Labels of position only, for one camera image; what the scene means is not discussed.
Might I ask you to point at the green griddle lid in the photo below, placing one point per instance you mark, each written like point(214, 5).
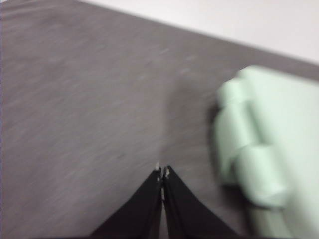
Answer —
point(294, 119)

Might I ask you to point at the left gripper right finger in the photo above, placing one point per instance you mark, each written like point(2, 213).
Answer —
point(194, 214)

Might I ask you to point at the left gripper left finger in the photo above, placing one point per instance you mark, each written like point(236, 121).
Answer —
point(134, 214)

